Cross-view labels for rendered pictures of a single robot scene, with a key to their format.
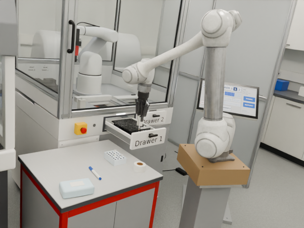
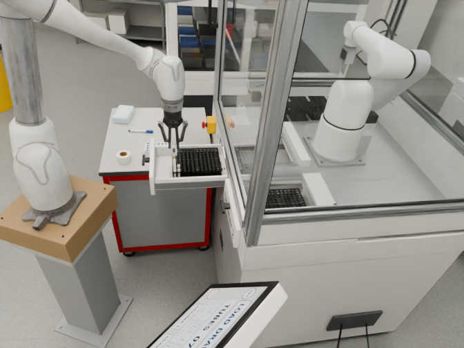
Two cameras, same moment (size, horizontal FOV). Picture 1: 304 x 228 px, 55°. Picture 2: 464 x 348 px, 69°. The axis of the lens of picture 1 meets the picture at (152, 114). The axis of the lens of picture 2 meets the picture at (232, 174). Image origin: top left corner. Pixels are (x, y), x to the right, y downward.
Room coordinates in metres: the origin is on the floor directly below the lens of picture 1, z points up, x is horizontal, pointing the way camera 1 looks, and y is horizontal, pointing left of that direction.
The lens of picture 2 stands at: (2.71, -0.84, 1.89)
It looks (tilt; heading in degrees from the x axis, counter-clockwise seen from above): 40 degrees down; 121
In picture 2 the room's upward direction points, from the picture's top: 6 degrees clockwise
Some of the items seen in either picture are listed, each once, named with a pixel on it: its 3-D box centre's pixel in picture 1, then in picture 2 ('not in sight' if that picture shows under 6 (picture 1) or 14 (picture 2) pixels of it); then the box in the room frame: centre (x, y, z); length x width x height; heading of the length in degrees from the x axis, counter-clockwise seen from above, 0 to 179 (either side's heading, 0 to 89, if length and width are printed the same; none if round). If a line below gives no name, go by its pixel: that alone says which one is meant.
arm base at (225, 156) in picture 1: (218, 150); (51, 205); (1.68, -0.44, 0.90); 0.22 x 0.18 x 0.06; 118
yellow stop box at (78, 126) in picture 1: (80, 128); (210, 124); (1.77, 0.45, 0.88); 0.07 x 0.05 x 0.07; 134
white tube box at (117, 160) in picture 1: (115, 157); (157, 149); (1.62, 0.19, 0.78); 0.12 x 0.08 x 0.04; 41
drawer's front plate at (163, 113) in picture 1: (152, 118); (231, 210); (2.23, -0.01, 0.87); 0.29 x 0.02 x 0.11; 134
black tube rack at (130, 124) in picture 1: (130, 128); (196, 164); (1.92, 0.14, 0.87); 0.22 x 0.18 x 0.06; 44
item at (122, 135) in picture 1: (129, 128); (197, 165); (1.93, 0.14, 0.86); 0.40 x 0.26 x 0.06; 44
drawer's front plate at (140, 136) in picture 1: (148, 138); (152, 165); (1.78, 0.00, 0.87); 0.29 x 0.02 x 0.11; 134
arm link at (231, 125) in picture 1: (220, 130); (41, 172); (1.66, -0.42, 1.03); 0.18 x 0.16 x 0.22; 156
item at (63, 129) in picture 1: (92, 104); (319, 164); (2.39, 0.52, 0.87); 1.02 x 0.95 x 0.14; 134
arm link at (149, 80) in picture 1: (145, 70); (170, 76); (1.83, 0.08, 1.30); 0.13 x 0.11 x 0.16; 155
